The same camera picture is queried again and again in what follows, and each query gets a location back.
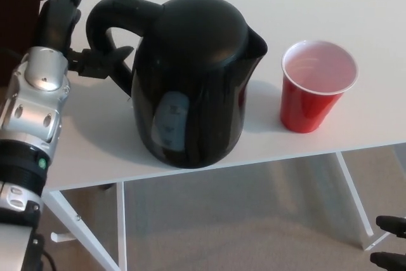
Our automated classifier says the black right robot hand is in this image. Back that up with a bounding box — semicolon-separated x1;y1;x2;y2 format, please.
369;215;406;271

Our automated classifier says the white table leg hook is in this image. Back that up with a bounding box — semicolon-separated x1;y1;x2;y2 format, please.
50;232;75;243

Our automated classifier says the black electric kettle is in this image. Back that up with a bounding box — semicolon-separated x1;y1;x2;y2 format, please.
86;0;268;169

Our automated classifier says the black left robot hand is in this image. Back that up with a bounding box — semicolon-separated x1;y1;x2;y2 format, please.
34;0;133;81

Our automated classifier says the white table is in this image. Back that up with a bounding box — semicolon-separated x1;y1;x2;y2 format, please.
37;0;406;271

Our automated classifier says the red plastic cup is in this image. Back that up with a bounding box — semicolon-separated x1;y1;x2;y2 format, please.
280;39;359;133

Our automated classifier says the dark brown furniture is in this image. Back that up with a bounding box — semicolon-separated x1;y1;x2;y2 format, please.
0;0;44;84

